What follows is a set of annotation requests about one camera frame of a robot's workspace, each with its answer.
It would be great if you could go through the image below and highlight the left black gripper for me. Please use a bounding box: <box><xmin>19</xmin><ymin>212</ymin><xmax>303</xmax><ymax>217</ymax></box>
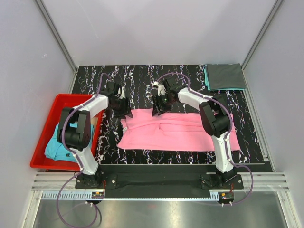
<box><xmin>110</xmin><ymin>96</ymin><xmax>133</xmax><ymax>120</ymax></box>

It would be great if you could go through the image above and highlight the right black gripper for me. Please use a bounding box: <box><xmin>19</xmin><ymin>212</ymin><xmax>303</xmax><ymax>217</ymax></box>
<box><xmin>152</xmin><ymin>94</ymin><xmax>175</xmax><ymax>117</ymax></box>

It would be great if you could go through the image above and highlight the pink t shirt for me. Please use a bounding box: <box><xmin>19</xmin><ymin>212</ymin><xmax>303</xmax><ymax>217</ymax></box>
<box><xmin>117</xmin><ymin>108</ymin><xmax>240</xmax><ymax>152</ymax></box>

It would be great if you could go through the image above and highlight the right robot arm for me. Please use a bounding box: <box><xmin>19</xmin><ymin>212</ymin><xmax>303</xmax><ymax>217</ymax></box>
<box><xmin>152</xmin><ymin>79</ymin><xmax>237</xmax><ymax>188</ymax></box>

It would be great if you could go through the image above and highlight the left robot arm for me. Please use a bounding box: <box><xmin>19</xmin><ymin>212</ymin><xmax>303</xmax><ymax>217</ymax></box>
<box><xmin>57</xmin><ymin>82</ymin><xmax>133</xmax><ymax>188</ymax></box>

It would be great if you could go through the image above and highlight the beige t shirt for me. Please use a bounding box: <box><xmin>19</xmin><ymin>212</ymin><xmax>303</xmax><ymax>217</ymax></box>
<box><xmin>91</xmin><ymin>116</ymin><xmax>98</xmax><ymax>129</ymax></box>

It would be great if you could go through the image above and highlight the folded teal t shirt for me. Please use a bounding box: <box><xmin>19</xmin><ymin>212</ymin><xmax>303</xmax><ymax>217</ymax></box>
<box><xmin>203</xmin><ymin>67</ymin><xmax>245</xmax><ymax>91</ymax></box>

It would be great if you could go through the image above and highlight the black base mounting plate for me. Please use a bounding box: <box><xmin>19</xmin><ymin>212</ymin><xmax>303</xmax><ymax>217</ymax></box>
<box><xmin>76</xmin><ymin>164</ymin><xmax>244</xmax><ymax>200</ymax></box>

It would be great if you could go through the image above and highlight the folded dark grey t shirt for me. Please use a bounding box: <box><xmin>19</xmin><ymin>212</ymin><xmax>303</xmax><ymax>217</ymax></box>
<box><xmin>206</xmin><ymin>63</ymin><xmax>247</xmax><ymax>89</ymax></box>

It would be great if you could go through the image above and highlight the light blue t shirt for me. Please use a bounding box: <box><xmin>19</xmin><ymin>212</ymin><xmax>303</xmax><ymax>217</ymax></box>
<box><xmin>44</xmin><ymin>124</ymin><xmax>95</xmax><ymax>163</ymax></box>

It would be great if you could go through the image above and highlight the red plastic bin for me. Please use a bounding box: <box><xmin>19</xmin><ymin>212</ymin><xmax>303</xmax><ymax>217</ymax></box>
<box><xmin>30</xmin><ymin>94</ymin><xmax>103</xmax><ymax>171</ymax></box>

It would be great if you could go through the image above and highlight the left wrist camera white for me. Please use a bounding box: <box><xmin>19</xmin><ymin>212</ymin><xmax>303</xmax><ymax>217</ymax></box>
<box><xmin>117</xmin><ymin>86</ymin><xmax>126</xmax><ymax>99</ymax></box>

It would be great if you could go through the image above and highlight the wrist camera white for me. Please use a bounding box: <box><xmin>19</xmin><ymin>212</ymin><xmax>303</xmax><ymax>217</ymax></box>
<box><xmin>153</xmin><ymin>81</ymin><xmax>166</xmax><ymax>96</ymax></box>
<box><xmin>117</xmin><ymin>86</ymin><xmax>126</xmax><ymax>99</ymax></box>

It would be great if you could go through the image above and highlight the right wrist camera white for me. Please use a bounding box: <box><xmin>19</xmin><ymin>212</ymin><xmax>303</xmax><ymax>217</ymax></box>
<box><xmin>153</xmin><ymin>81</ymin><xmax>166</xmax><ymax>96</ymax></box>

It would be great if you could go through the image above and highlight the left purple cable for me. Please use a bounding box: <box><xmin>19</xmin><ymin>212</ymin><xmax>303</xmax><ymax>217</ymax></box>
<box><xmin>57</xmin><ymin>72</ymin><xmax>114</xmax><ymax>226</ymax></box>

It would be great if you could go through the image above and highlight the slotted cable duct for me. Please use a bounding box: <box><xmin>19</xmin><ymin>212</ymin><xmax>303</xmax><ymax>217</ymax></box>
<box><xmin>41</xmin><ymin>190</ymin><xmax>228</xmax><ymax>202</ymax></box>

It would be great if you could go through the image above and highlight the left aluminium frame post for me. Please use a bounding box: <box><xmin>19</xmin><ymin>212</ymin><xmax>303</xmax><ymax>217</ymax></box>
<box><xmin>34</xmin><ymin>0</ymin><xmax>78</xmax><ymax>73</ymax></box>

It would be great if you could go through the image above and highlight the aluminium frame post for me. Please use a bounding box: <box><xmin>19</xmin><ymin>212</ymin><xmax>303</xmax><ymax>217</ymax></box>
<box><xmin>34</xmin><ymin>0</ymin><xmax>78</xmax><ymax>73</ymax></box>
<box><xmin>241</xmin><ymin>0</ymin><xmax>285</xmax><ymax>71</ymax></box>

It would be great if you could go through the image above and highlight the right aluminium frame post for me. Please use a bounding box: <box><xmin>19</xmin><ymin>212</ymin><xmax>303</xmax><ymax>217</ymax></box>
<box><xmin>241</xmin><ymin>0</ymin><xmax>285</xmax><ymax>71</ymax></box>

